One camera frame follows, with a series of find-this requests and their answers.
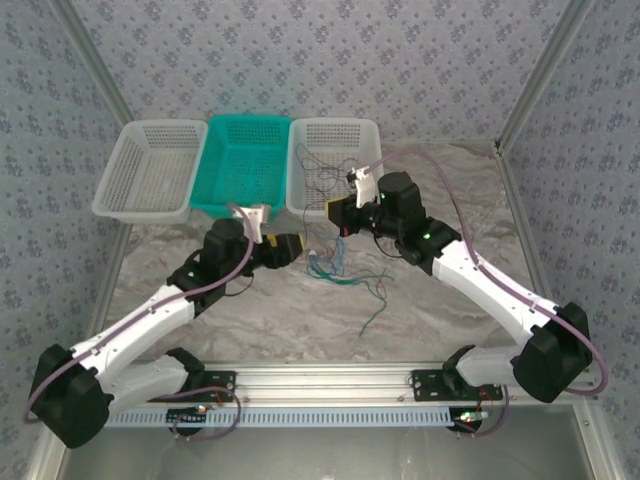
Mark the white perforated plastic basket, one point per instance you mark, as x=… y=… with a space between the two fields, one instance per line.
x=150 y=170
x=325 y=132

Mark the teal perforated plastic basket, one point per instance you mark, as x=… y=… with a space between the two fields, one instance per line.
x=240 y=160

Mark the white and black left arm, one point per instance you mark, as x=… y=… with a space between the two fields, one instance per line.
x=135 y=320

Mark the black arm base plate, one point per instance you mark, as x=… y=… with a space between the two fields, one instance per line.
x=220 y=382
x=425 y=385

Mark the small black circuit board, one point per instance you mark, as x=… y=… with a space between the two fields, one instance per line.
x=470 y=419
x=187 y=416

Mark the aluminium frame post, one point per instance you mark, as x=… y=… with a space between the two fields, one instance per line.
x=549 y=60
x=96 y=60

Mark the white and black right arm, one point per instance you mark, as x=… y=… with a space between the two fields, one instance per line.
x=490 y=295

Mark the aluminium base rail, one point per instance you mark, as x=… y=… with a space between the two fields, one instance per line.
x=325 y=382

